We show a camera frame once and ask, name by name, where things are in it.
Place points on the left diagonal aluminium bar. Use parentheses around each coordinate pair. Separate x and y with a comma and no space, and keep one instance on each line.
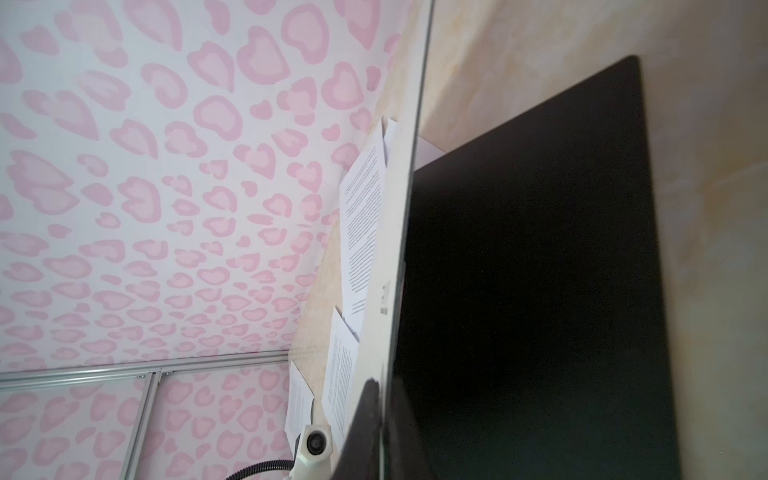
(63,377)

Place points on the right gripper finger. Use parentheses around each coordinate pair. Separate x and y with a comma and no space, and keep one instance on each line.
(359,459)

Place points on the centre highlighted paper sheet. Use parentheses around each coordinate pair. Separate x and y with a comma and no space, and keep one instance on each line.
(361,193)

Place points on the hidden blank paper sheet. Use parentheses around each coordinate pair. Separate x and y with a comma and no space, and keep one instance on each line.
(426,152)

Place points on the left corner aluminium post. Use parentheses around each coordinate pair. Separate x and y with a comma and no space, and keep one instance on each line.
(137,439)

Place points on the black and white folder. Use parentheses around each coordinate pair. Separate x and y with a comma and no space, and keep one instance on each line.
(530,338)

